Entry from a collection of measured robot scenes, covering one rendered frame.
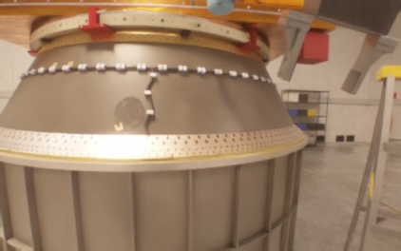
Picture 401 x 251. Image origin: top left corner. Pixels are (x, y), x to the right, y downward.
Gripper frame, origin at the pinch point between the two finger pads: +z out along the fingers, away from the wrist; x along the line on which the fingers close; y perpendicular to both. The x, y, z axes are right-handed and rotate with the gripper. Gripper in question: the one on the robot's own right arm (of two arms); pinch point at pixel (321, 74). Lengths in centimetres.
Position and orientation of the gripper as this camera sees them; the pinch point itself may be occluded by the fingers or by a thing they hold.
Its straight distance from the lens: 40.4
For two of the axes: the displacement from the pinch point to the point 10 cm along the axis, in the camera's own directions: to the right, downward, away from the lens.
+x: 9.8, 1.4, 1.2
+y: 0.4, 4.9, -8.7
